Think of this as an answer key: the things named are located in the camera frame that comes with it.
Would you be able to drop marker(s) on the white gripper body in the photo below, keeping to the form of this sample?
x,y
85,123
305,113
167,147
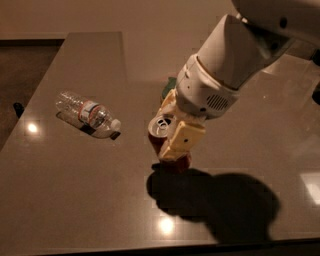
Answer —
x,y
201,90

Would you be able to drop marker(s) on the black object at table edge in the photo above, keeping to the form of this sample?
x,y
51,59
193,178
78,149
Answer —
x,y
19,109

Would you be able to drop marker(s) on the clear plastic water bottle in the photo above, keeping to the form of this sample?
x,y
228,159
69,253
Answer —
x,y
87,115

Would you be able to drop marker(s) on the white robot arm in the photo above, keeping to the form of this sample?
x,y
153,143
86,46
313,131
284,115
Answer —
x,y
238,47

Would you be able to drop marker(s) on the green yellow sponge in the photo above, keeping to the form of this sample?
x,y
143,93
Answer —
x,y
169,86

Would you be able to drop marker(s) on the red coke can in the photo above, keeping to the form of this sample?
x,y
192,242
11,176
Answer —
x,y
158,129

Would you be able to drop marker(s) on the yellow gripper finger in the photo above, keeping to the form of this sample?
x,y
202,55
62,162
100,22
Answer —
x,y
169,104
185,136

